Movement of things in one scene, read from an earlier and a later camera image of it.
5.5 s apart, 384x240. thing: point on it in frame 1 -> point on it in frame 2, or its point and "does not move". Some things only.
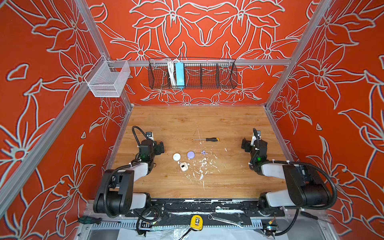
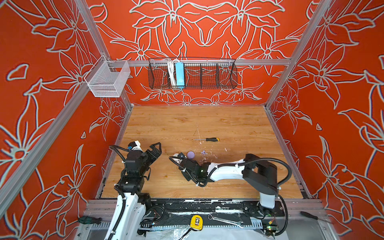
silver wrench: [210, 217] does not move
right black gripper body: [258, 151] -> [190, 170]
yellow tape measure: [196, 222] does not move
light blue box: [180, 73] does not move
